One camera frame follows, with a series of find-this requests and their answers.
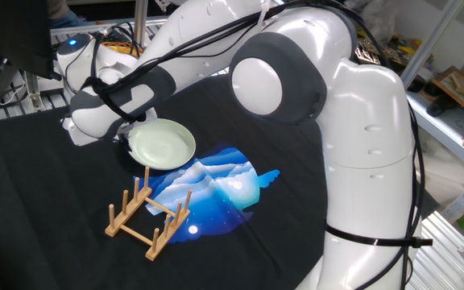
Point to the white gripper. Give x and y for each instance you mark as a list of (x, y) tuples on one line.
[(77, 137)]

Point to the pale green round plate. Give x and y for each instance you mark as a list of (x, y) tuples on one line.
[(163, 145)]

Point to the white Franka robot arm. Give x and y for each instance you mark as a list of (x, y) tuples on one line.
[(361, 161)]

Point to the wooden peg dish rack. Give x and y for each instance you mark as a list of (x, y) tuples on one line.
[(129, 211)]

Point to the black cloth with blue print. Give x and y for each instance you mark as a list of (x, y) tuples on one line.
[(55, 193)]

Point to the person in blue jeans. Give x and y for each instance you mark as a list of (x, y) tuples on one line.
[(65, 12)]

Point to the black monitor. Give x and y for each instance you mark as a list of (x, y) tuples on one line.
[(10, 32)]

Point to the laser-cut wooden sheet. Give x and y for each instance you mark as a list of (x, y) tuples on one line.
[(367, 52)]

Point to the wooden framed tray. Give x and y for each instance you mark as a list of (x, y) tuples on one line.
[(461, 90)]

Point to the aluminium bracket with white box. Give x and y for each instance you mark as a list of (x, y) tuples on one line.
[(46, 85)]

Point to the aluminium upright post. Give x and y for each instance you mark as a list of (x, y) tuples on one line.
[(139, 12)]

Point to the grey metal shelf frame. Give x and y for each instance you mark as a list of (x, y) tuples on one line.
[(449, 133)]

